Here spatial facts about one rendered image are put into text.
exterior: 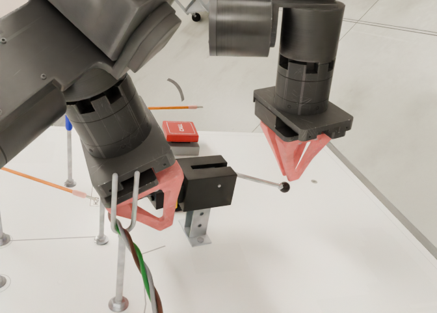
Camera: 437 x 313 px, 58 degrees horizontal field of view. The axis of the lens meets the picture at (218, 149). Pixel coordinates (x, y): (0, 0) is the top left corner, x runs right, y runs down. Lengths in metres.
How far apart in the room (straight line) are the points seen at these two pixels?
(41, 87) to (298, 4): 0.24
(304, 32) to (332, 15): 0.03
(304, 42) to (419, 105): 1.61
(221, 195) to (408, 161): 1.43
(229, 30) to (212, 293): 0.25
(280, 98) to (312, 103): 0.03
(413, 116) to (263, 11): 1.60
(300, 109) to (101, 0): 0.25
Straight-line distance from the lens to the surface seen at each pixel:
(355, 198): 0.62
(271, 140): 0.45
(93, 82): 0.29
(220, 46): 0.38
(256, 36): 0.37
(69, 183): 0.52
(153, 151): 0.31
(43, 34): 0.26
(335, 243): 0.51
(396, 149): 1.85
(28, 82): 0.24
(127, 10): 0.20
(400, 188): 1.73
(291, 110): 0.41
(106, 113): 0.30
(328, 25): 0.38
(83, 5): 0.22
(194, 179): 0.39
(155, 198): 0.39
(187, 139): 0.60
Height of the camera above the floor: 1.37
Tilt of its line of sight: 32 degrees down
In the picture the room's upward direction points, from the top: 47 degrees counter-clockwise
